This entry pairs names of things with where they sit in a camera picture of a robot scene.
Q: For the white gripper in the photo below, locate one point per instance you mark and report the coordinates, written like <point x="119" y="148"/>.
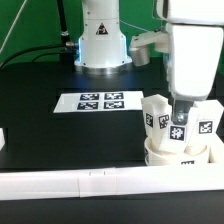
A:
<point x="194" y="53"/>

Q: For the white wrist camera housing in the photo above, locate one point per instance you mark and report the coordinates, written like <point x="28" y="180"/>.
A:
<point x="139" y="46"/>

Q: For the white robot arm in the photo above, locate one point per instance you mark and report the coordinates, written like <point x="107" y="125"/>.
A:
<point x="103" y="48"/>

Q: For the white left wall piece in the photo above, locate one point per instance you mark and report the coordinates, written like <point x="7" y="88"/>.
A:
<point x="2" y="139"/>

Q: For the white front wall bar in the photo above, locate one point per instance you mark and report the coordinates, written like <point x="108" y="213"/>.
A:
<point x="110" y="181"/>

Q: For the black vertical post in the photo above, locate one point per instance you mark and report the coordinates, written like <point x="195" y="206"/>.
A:
<point x="68" y="56"/>

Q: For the white marker base plate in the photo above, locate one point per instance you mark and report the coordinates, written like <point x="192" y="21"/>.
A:
<point x="99" y="101"/>

